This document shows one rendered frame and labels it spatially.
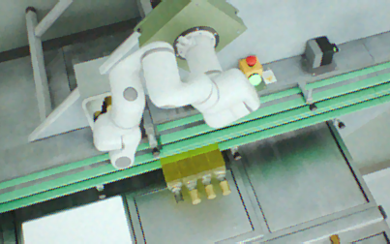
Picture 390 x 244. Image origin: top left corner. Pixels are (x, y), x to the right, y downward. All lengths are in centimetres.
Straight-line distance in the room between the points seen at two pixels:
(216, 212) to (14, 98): 110
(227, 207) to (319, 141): 50
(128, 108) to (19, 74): 134
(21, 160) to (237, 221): 85
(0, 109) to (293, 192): 136
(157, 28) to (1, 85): 116
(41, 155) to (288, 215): 98
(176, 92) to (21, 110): 132
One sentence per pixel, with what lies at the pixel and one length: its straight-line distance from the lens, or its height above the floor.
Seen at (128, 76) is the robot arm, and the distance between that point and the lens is 128.
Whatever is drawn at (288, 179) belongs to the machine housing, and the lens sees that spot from 209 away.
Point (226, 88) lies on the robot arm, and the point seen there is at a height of 115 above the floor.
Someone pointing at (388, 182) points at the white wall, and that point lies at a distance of 562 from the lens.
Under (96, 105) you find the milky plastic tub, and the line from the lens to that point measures 187.
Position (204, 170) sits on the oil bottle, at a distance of 187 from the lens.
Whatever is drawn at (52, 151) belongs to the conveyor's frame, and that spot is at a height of 82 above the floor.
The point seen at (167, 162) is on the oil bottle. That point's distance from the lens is 190.
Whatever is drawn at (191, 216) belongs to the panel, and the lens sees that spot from 197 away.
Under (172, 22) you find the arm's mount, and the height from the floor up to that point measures 84.
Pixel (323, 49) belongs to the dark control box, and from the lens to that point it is 197.
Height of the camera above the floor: 189
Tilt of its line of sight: 32 degrees down
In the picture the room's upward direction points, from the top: 161 degrees clockwise
